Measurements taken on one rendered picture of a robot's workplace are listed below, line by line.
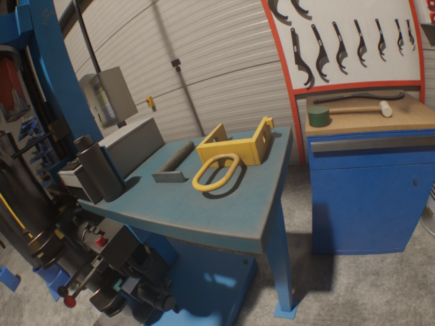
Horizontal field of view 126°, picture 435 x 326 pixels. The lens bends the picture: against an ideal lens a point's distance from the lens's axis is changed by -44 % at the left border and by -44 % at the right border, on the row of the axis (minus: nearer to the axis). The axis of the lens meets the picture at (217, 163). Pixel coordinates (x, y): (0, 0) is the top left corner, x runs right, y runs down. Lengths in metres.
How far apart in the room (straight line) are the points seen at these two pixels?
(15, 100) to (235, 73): 1.88
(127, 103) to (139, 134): 0.77
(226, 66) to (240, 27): 0.44
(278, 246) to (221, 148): 0.35
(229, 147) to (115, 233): 0.38
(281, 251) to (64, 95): 1.18
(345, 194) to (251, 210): 0.79
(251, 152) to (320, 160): 0.55
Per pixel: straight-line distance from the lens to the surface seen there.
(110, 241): 0.56
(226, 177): 0.37
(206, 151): 0.48
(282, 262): 0.72
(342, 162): 0.95
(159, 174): 0.53
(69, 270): 1.21
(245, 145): 0.43
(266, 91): 2.07
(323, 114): 0.87
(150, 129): 0.82
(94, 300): 1.27
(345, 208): 1.14
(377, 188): 1.09
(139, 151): 0.77
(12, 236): 2.44
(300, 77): 1.97
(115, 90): 1.50
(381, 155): 0.98
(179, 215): 0.40
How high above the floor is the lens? 1.29
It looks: 27 degrees down
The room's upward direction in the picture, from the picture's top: 21 degrees counter-clockwise
